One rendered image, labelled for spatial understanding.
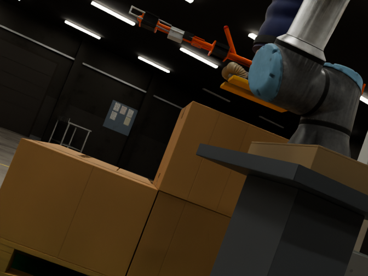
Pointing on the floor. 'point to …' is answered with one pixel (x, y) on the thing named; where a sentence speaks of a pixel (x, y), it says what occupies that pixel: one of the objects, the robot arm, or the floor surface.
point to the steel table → (66, 132)
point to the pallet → (7, 247)
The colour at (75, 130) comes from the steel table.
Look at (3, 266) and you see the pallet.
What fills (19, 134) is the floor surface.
